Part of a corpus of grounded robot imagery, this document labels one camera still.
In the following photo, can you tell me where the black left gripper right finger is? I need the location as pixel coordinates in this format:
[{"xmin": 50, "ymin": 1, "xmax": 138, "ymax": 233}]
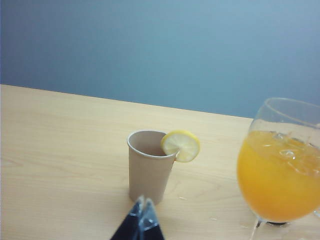
[{"xmin": 138, "ymin": 198, "xmax": 167, "ymax": 240}]

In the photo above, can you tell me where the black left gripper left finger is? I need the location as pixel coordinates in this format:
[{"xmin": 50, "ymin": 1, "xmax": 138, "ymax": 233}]
[{"xmin": 109, "ymin": 195, "xmax": 146, "ymax": 240}]

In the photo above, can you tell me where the beige paper cup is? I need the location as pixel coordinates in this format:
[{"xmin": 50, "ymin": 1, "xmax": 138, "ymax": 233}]
[{"xmin": 126, "ymin": 129, "xmax": 177, "ymax": 206}]

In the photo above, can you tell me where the wine glass with orange juice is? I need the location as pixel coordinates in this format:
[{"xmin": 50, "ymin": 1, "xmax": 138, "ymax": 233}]
[{"xmin": 236, "ymin": 97, "xmax": 320, "ymax": 240}]

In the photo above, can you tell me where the yellow lemon slice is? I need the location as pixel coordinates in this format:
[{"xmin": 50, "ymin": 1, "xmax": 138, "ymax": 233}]
[{"xmin": 160, "ymin": 129, "xmax": 201, "ymax": 164}]

